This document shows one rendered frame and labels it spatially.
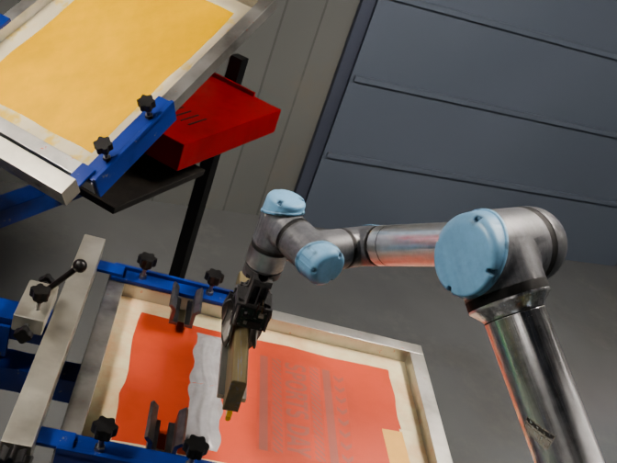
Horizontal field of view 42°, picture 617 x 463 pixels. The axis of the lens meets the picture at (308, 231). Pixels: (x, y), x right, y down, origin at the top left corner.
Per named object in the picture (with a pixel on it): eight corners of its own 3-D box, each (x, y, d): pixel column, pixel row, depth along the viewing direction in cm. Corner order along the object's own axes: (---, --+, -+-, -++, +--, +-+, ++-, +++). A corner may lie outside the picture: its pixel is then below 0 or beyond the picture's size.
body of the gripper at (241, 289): (227, 326, 154) (243, 275, 148) (229, 301, 161) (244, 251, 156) (265, 335, 155) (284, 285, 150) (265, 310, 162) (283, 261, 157)
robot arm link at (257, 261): (251, 231, 154) (291, 242, 155) (244, 252, 156) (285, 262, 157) (250, 252, 147) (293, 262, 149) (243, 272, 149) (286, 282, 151)
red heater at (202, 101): (171, 84, 303) (179, 53, 298) (273, 136, 291) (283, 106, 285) (58, 111, 252) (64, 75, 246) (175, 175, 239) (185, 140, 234)
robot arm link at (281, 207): (285, 210, 141) (258, 186, 146) (267, 262, 146) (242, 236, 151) (319, 208, 146) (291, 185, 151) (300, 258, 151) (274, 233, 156)
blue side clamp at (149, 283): (230, 314, 198) (239, 291, 195) (229, 326, 193) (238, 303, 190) (109, 286, 192) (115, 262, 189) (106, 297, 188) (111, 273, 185)
